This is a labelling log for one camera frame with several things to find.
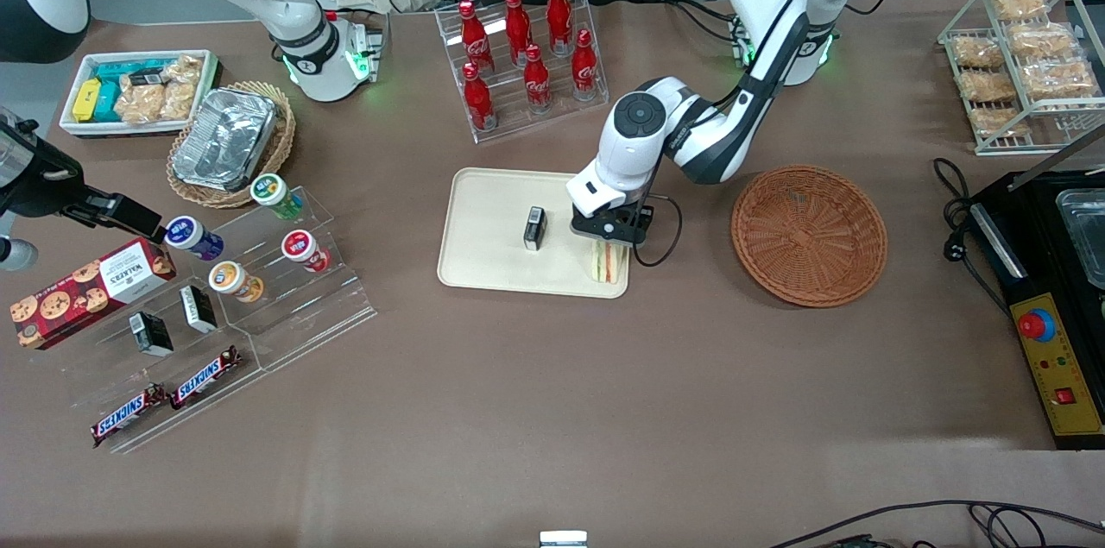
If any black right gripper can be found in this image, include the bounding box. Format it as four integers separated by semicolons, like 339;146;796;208
0;110;167;243

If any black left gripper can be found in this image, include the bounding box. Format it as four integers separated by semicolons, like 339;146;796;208
570;200;655;249

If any triangular toy sandwich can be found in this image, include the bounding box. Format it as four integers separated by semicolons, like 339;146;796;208
589;238;629;286

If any aluminium foil tray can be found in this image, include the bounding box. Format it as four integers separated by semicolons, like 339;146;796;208
170;87;280;193

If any cream rectangular tray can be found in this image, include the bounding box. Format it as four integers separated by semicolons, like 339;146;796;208
436;167;634;300

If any light tan wicker basket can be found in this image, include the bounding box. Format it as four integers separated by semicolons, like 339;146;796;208
166;80;298;211

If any brown round wicker basket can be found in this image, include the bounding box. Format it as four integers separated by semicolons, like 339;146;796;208
730;165;889;309

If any blue lid cup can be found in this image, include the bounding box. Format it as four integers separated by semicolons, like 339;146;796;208
163;216;226;263

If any small black box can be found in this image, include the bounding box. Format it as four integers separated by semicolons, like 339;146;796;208
522;205;550;253
178;285;219;334
129;312;174;358

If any red cookie box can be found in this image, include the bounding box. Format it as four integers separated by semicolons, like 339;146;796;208
9;236;178;351

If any white plastic bin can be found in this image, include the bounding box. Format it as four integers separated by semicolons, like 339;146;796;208
58;49;222;140

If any clear bag of crackers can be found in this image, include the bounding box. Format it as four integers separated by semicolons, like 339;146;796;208
988;0;1047;22
960;69;1019;104
970;105;1030;140
1022;60;1099;101
1007;21;1077;58
951;34;1004;69
160;55;205;123
114;82;170;125

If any teal snack box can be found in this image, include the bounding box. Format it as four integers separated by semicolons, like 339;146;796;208
92;60;170;123

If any yellow small box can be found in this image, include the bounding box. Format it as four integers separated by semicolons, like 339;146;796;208
71;79;105;123

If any orange lid cup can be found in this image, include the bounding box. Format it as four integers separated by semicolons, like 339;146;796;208
207;261;265;304

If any clear acrylic bottle rack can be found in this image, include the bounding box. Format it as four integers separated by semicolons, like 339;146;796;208
433;0;610;144

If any green lid cup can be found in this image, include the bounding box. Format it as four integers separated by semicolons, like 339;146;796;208
249;173;306;222

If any red cola bottle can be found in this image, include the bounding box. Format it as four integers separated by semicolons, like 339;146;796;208
570;28;601;101
462;62;498;133
504;0;534;66
458;0;496;75
546;0;575;56
522;43;554;114

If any clear acrylic step shelf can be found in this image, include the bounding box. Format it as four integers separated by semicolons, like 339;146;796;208
164;185;379;373
64;255;265;457

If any red lid cup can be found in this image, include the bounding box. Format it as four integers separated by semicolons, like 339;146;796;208
280;230;332;275

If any snickers chocolate bar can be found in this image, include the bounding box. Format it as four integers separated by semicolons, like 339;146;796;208
167;345;243;412
90;383;168;449

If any black machine with yellow panel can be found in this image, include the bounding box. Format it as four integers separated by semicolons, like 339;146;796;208
970;171;1105;452

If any metal rod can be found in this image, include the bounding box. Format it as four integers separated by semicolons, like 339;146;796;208
1007;124;1105;192

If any metal pan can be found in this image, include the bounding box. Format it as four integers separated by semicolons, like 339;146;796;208
1054;188;1105;291

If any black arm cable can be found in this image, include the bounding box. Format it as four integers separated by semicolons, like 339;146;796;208
633;192;685;269

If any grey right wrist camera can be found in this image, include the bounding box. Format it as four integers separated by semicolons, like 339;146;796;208
0;236;41;274

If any black power cable with plug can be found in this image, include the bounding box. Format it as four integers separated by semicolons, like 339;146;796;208
931;157;1013;318

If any white wire rack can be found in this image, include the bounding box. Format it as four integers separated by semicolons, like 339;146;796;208
938;0;1105;157

